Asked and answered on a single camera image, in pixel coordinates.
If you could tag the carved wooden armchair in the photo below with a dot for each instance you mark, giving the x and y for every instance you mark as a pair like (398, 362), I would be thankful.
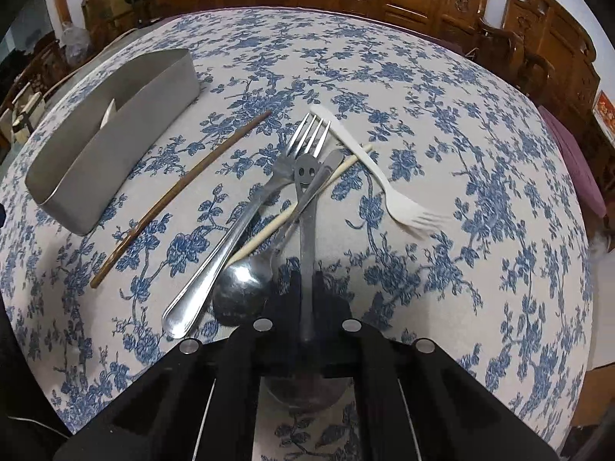
(543, 48)

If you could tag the square purple seat cushion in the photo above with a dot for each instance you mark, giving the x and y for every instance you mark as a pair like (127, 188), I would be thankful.
(571, 163)

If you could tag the wooden chair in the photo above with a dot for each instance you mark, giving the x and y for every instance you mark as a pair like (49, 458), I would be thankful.
(33, 67)

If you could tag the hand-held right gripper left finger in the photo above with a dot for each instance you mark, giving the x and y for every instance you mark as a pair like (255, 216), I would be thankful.
(211, 384)

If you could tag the metal tray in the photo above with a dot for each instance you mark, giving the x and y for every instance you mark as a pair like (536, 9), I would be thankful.
(120, 153)

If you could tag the beige chopstick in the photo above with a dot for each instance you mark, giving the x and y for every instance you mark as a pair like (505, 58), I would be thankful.
(356, 155)

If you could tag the plain metal spoon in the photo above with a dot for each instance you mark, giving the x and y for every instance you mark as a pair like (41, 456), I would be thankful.
(240, 288)

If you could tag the crumpled plastic bag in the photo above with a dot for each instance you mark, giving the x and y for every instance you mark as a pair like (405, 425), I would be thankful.
(77, 41)

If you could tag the large white spoon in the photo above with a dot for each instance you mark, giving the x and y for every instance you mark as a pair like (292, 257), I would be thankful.
(108, 114)

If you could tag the metal fork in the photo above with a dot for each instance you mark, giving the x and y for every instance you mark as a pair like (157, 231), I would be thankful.
(226, 249)

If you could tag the red desk calendar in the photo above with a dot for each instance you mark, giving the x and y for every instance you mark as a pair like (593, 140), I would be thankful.
(606, 115)

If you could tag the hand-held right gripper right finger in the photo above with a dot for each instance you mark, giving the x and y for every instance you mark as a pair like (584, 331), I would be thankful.
(408, 394)

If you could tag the dark brown chopstick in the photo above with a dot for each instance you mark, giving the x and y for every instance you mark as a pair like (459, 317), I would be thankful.
(192, 187)

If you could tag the blue floral tablecloth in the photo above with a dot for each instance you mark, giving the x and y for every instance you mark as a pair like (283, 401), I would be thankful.
(432, 201)

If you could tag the white plastic fork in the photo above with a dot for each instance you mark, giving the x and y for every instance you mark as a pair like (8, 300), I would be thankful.
(365, 163)

